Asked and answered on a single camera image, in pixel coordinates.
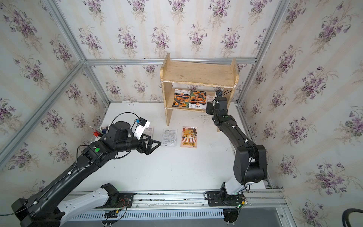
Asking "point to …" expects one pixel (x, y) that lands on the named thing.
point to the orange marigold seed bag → (197, 99)
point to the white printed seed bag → (209, 99)
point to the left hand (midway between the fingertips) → (157, 142)
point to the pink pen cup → (103, 131)
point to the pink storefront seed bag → (189, 137)
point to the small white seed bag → (169, 137)
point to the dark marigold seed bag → (181, 98)
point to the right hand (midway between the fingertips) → (215, 103)
